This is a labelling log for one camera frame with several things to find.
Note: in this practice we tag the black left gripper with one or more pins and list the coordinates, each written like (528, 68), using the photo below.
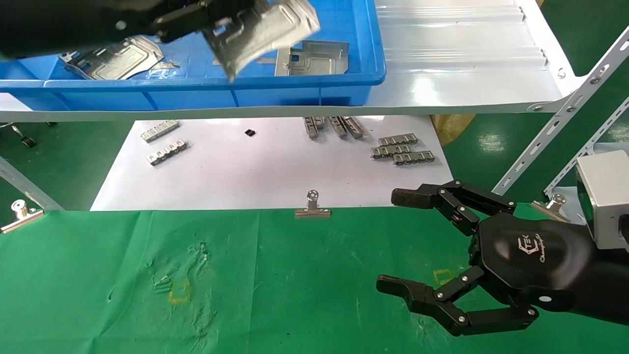
(128, 22)

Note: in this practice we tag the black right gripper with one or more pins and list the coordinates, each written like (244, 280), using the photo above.
(530, 255)

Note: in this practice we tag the sheet metal bracket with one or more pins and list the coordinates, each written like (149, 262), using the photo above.
(118, 61)
(265, 34)
(319, 61)

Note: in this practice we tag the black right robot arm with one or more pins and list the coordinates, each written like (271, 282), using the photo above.
(612, 285)

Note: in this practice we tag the blue plastic tray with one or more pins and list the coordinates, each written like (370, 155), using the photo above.
(196, 96)

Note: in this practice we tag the small metal clip strip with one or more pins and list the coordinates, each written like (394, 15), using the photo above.
(338, 127)
(354, 127)
(320, 122)
(390, 151)
(414, 157)
(160, 131)
(397, 140)
(168, 152)
(310, 128)

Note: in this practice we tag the green table cloth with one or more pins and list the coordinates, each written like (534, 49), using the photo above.
(314, 275)

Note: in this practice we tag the silver binder clip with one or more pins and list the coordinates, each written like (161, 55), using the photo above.
(312, 211)
(20, 216)
(554, 202)

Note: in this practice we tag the white metal shelf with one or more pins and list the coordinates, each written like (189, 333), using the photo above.
(467, 88)

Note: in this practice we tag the white sheet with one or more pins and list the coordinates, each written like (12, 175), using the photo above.
(270, 172)

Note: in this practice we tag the black caster wheel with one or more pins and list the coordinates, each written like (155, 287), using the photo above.
(27, 141)

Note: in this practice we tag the flat sheet metal bracket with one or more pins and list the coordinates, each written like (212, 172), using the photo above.
(319, 61)

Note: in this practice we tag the white slotted angle post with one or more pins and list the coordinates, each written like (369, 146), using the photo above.
(580, 157)
(540, 142)

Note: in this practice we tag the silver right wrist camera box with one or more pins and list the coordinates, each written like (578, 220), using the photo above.
(607, 196)

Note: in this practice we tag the grey metal rail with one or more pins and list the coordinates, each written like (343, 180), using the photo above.
(29, 189)

